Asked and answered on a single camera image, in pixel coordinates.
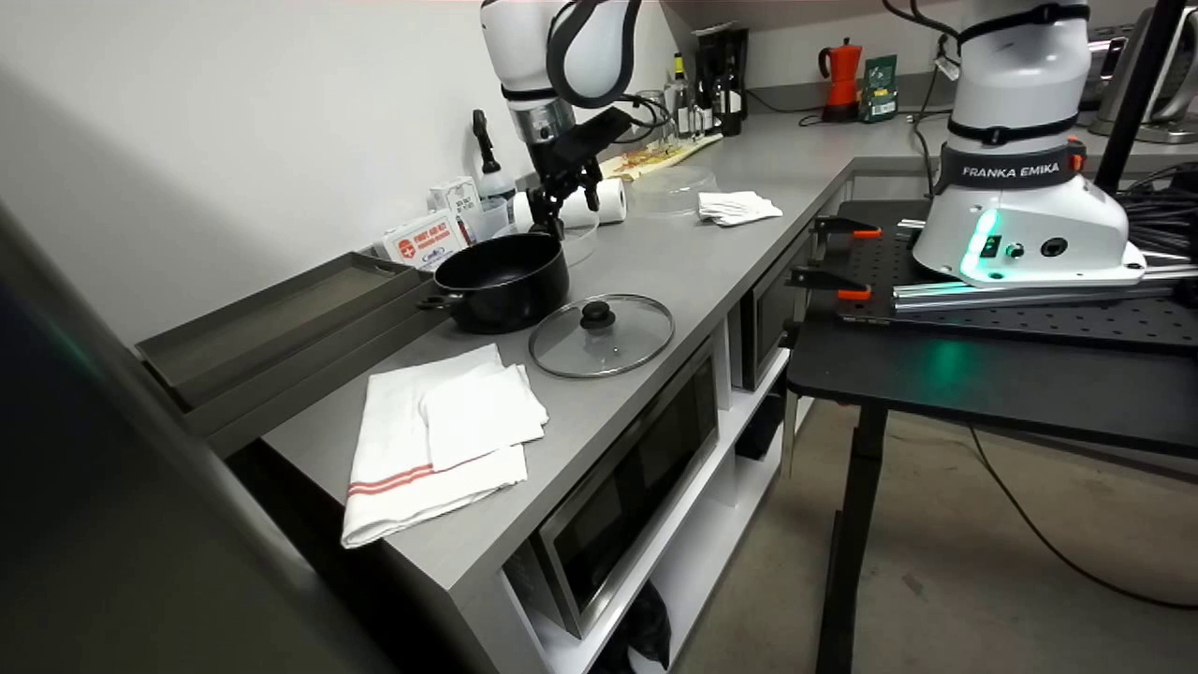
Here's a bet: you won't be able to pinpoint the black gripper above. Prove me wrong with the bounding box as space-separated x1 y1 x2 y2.
519 106 636 238

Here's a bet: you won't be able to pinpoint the glass lid with black knob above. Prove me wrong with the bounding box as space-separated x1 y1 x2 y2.
525 287 679 383

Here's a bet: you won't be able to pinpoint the black cooking pot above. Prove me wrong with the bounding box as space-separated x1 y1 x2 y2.
428 229 573 338

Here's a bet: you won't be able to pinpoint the red moka pot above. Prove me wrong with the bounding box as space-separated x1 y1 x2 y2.
817 32 869 123

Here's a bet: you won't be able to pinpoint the white paper towel roll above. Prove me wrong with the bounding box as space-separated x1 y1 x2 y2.
555 173 630 230

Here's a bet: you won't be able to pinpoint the spray bottle with black trigger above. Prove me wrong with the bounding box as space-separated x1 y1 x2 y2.
463 106 525 238

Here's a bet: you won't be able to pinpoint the red and white box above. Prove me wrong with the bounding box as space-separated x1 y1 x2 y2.
377 209 472 274

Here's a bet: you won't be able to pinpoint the white towel with blue stripes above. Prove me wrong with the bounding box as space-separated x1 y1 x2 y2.
693 187 785 230

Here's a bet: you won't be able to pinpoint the black coffee maker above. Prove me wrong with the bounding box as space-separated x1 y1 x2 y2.
688 25 751 137

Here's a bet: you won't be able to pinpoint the white towel with red stripe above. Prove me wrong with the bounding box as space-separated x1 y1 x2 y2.
338 339 555 555

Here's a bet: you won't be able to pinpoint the built-in microwave oven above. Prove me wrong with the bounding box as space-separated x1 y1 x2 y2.
534 332 726 639

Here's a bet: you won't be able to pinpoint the black clamp with orange tip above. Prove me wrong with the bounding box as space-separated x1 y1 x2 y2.
784 263 875 308
812 213 890 248

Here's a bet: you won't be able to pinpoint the dark grey stacked trays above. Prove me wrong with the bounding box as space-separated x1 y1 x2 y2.
131 248 446 460

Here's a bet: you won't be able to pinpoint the green box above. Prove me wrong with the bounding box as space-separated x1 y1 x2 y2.
859 51 904 123

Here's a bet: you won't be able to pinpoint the white open shelf unit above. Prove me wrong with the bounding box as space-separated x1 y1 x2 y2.
499 310 802 674

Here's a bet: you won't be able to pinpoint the black perforated robot table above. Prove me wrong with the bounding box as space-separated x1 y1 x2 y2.
784 198 1198 674

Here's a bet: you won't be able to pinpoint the black metal pole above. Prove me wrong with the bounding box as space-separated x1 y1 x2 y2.
1093 0 1191 198

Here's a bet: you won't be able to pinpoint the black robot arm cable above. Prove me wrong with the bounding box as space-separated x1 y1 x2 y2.
875 0 971 203

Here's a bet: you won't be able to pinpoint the aluminium extrusion rail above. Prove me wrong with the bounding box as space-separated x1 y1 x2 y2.
890 255 1198 314

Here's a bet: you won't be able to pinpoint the black floor cable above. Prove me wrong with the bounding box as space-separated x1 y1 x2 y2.
965 421 1198 614

